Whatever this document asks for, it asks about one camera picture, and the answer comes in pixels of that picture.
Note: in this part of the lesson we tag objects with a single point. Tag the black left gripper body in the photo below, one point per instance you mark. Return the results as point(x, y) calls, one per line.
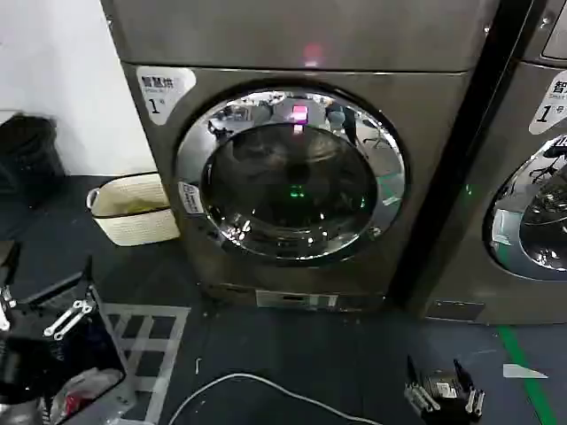
point(22, 358)

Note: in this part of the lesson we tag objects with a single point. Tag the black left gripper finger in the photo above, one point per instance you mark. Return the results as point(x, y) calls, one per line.
point(8, 274)
point(68, 316)

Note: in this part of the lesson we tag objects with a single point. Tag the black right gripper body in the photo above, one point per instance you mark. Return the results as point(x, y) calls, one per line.
point(443, 391)

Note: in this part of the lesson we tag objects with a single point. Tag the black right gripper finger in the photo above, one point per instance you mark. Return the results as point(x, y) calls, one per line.
point(414, 380)
point(470, 389)

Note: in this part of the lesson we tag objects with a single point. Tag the white paper scrap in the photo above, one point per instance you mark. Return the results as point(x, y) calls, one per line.
point(522, 371)

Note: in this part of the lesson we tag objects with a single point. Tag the white pink cloth bundle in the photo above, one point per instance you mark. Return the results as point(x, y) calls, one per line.
point(88, 394)

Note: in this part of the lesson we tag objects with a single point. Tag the black waste bin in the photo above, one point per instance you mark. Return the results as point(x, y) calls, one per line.
point(26, 155)

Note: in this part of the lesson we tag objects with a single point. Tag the cream woven laundry basket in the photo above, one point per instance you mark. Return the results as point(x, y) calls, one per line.
point(137, 212)

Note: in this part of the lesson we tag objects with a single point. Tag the round chrome-rimmed dryer door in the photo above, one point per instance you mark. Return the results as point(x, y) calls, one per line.
point(542, 217)

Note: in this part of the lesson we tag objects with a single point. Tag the grey dryer with cut-off door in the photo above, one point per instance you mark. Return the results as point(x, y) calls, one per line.
point(496, 186)

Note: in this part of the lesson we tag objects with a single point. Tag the round glass dryer door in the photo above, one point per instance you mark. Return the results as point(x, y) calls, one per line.
point(290, 186)

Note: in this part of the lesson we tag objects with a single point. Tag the grey front-load dryer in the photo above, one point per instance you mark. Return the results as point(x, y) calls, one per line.
point(283, 35)

